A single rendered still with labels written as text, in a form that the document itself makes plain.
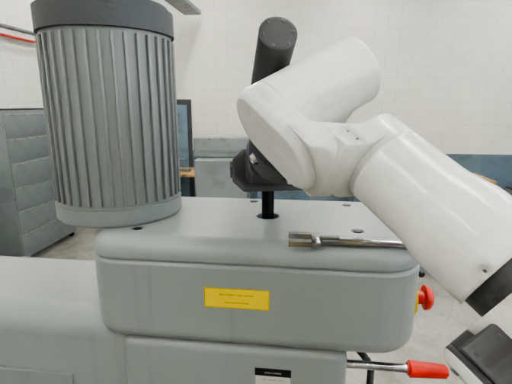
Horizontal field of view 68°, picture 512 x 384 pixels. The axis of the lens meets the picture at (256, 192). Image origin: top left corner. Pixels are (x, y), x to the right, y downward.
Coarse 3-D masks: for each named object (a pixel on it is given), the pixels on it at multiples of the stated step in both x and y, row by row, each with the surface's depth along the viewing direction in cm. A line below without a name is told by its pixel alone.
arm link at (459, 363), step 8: (448, 344) 26; (448, 352) 24; (456, 352) 24; (448, 360) 24; (456, 360) 23; (464, 360) 23; (456, 368) 23; (464, 368) 23; (472, 368) 22; (464, 376) 23; (472, 376) 22; (480, 376) 22
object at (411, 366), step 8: (352, 360) 55; (360, 360) 55; (408, 360) 54; (416, 360) 54; (352, 368) 54; (360, 368) 54; (368, 368) 54; (376, 368) 54; (384, 368) 54; (392, 368) 54; (400, 368) 53; (408, 368) 53; (416, 368) 53; (424, 368) 53; (432, 368) 53; (440, 368) 53; (416, 376) 53; (424, 376) 53; (432, 376) 52; (440, 376) 52; (448, 376) 53
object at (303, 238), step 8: (296, 232) 51; (304, 232) 51; (312, 232) 51; (296, 240) 48; (304, 240) 48; (312, 240) 48; (320, 240) 49; (328, 240) 49; (336, 240) 49; (344, 240) 49; (352, 240) 48; (360, 240) 48; (368, 240) 48; (376, 240) 48; (384, 240) 48; (392, 240) 48; (400, 240) 48
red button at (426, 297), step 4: (424, 288) 61; (428, 288) 61; (420, 292) 61; (424, 292) 61; (428, 292) 60; (432, 292) 60; (420, 296) 61; (424, 296) 61; (428, 296) 60; (432, 296) 60; (420, 300) 61; (424, 300) 61; (428, 300) 60; (432, 300) 60; (424, 304) 61; (428, 304) 60; (432, 304) 60; (424, 308) 61; (428, 308) 60
